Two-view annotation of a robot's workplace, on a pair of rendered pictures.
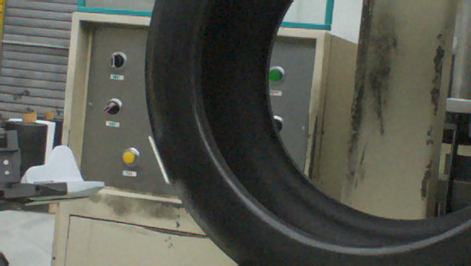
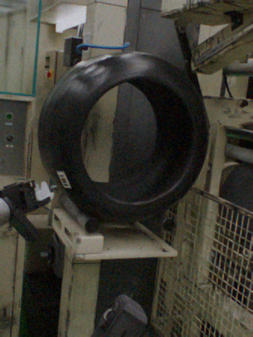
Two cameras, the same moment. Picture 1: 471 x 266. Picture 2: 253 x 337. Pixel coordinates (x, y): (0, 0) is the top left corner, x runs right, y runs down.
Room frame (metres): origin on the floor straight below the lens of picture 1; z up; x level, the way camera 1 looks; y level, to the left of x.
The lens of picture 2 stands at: (-0.09, 0.87, 1.34)
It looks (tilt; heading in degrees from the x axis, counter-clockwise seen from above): 9 degrees down; 319
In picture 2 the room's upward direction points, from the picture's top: 6 degrees clockwise
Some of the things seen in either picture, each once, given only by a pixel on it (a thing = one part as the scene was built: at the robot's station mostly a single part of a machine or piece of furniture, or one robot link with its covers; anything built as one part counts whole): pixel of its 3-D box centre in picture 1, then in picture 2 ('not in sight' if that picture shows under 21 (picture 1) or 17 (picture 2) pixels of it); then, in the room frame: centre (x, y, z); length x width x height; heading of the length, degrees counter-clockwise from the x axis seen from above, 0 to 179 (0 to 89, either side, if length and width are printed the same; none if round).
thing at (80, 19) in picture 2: not in sight; (73, 22); (1.99, -0.48, 1.66); 0.60 x 0.03 x 0.03; 161
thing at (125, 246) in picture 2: not in sight; (111, 238); (1.16, -0.19, 0.80); 0.37 x 0.36 x 0.02; 71
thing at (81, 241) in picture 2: not in sight; (75, 228); (1.21, -0.05, 0.84); 0.36 x 0.09 x 0.06; 161
